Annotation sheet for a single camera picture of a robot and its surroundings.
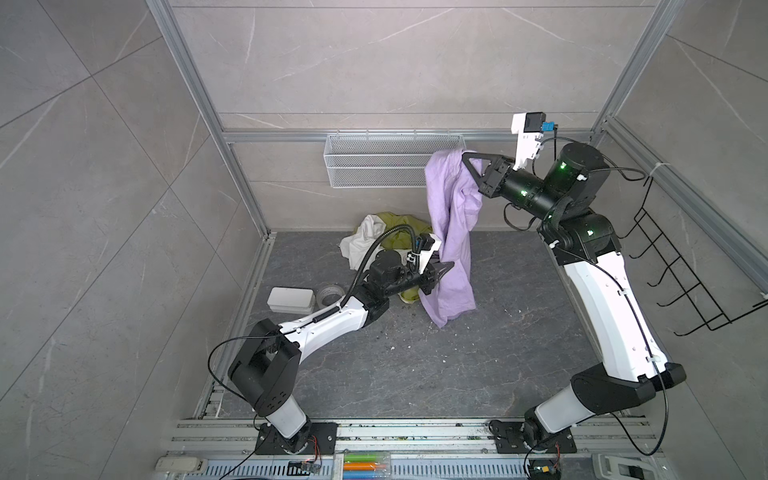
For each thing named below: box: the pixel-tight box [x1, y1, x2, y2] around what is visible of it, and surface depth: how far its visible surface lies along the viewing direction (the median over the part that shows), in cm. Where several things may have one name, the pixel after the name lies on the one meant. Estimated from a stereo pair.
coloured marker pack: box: [343, 451, 391, 480], surface depth 70 cm
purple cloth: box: [419, 149, 483, 327], surface depth 64 cm
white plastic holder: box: [591, 453, 658, 480], surface depth 69 cm
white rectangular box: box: [267, 287, 315, 315], surface depth 97 cm
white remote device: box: [155, 456, 206, 473], surface depth 69 cm
